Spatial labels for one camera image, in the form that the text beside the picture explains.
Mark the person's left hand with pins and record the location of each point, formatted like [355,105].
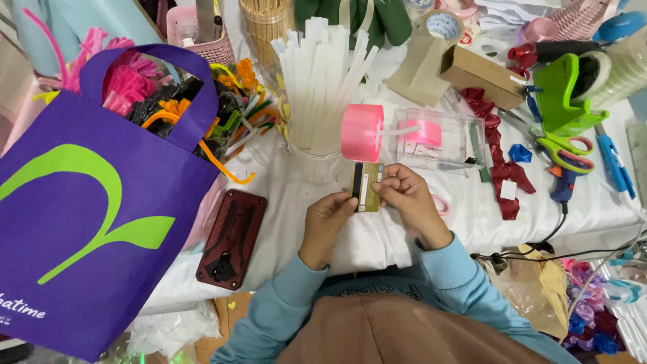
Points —
[323,232]

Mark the person's right hand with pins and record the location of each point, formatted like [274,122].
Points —
[414,205]

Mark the gold plastic card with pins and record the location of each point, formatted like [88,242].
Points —
[365,188]

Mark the pink ribbon loop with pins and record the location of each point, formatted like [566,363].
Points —
[444,205]

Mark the white cloth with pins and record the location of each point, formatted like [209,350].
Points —
[384,237]

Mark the clear plastic box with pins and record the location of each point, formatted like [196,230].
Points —
[455,151]

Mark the clear glass jar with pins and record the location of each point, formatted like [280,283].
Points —
[313,164]

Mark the small pink ribbon roll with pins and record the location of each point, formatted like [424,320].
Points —
[428,133]

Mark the green strip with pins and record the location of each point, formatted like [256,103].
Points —
[477,146]

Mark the large pink ribbon roll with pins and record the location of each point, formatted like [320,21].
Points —
[360,132]

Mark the dark red ribbon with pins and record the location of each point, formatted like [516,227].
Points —
[498,167]

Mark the red black phone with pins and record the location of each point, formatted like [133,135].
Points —
[231,238]

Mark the white sticker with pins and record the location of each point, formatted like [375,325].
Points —
[508,189]

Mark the blue ribbon piece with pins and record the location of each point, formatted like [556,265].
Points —
[519,153]

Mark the person's brown skirt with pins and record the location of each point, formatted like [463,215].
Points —
[404,333]

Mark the beige folded paper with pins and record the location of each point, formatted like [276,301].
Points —
[419,71]

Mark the brown cardboard box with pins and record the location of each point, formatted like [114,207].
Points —
[480,76]

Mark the crumpled clear plastic bag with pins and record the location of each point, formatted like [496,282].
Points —
[536,293]

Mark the blue glue gun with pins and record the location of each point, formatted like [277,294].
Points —
[563,187]

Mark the bunch of white glue sticks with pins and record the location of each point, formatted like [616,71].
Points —
[318,76]

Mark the green pink scissors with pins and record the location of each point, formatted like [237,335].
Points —
[566,151]

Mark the green tape dispenser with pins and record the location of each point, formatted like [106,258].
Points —
[553,96]

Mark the white plastic wrap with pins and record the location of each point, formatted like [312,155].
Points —
[172,328]

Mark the white printed tape roll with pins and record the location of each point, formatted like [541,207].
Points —
[445,23]

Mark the green fabric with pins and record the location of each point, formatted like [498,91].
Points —
[389,20]

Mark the blue utility knife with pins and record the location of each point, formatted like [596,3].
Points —
[614,159]

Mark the heap of ribbon flowers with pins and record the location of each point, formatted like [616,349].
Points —
[591,313]

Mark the red black tool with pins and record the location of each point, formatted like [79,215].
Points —
[556,50]

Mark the jar of wooden skewers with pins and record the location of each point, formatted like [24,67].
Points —
[265,30]

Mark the pink plastic basket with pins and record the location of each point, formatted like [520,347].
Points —
[217,50]

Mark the pink tape roll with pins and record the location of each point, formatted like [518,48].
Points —
[541,29]

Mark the tape roll in dispenser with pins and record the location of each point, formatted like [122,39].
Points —
[594,76]

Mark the heap of colourful pipe cleaners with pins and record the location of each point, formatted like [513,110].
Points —
[129,86]

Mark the purple tote bag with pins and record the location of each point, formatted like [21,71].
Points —
[76,212]

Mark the large clear tape roll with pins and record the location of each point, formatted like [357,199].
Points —
[629,71]

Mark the blue plastic object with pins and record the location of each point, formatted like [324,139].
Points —
[621,25]

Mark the light teal fabric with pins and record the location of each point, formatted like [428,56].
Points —
[76,25]

